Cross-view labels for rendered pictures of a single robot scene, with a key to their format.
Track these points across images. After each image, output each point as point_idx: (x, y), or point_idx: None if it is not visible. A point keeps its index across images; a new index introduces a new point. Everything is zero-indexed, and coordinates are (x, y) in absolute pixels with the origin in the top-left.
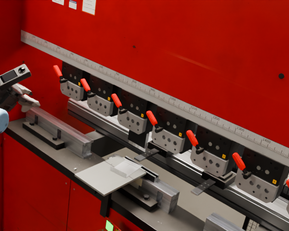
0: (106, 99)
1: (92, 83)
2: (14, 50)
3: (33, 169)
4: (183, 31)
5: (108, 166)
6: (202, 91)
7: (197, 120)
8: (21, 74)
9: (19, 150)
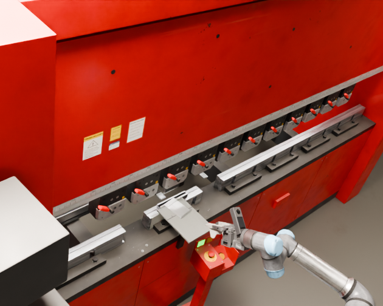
0: (154, 184)
1: (138, 185)
2: None
3: (95, 299)
4: (220, 99)
5: (175, 219)
6: (229, 122)
7: (224, 139)
8: (241, 213)
9: (73, 305)
